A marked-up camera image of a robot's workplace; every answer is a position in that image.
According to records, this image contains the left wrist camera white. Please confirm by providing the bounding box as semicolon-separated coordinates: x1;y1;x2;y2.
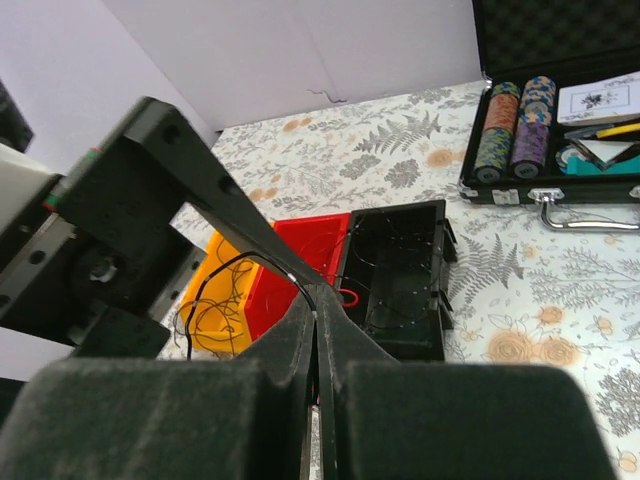
1;144;61;238

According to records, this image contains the red thin wire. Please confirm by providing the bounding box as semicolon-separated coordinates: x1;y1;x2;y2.
262;229;359;326

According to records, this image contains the black plastic bin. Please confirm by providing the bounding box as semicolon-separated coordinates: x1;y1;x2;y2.
327;199;458;362

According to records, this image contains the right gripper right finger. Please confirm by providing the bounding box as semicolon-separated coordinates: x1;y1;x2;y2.
313;285;615;479

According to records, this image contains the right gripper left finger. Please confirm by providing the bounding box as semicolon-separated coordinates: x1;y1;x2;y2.
1;288;315;479

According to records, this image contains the yellow plastic bin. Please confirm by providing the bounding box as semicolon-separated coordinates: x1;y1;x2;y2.
173;232;259;356

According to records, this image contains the black thin wire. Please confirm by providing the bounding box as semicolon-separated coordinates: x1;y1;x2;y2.
184;199;446;362

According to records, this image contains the floral table mat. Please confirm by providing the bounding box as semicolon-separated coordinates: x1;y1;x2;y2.
169;79;640;474

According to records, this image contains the red plastic bin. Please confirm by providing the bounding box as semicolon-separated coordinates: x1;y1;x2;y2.
244;212;352;344

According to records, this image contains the black poker chip case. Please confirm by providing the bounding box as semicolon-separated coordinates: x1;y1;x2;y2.
458;1;639;233

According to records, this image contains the white playing card deck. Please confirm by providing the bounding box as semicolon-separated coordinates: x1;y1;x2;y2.
556;71;639;126

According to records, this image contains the brown thin wire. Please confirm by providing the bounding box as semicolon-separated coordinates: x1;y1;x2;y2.
172;259;254;357

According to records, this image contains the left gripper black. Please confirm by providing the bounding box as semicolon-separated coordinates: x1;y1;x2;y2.
1;97;324;358

